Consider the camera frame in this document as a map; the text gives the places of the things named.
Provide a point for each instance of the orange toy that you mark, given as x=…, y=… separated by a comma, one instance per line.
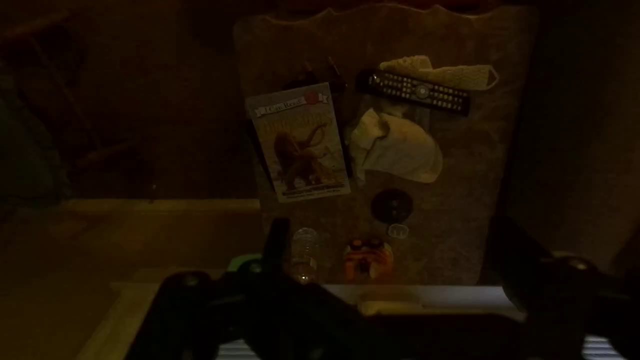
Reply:
x=366, y=261

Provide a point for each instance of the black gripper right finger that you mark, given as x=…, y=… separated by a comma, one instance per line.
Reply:
x=567, y=307

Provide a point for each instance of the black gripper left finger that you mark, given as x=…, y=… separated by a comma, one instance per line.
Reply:
x=182, y=313

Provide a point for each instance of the white folded cloth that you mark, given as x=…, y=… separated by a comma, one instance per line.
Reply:
x=401, y=150

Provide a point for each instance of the black remote control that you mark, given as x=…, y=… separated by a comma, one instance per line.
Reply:
x=416, y=90

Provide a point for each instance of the black round stand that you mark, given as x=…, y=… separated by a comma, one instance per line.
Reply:
x=393, y=204

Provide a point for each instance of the clear plastic water bottle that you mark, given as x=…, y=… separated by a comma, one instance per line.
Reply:
x=304, y=257

